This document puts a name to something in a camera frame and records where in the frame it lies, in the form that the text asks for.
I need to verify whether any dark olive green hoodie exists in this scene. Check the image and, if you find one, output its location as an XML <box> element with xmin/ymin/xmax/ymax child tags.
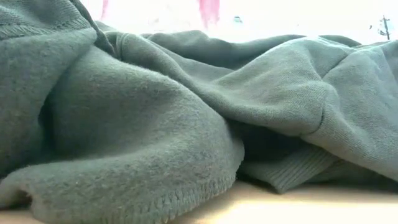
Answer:
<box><xmin>0</xmin><ymin>0</ymin><xmax>398</xmax><ymax>224</ymax></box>

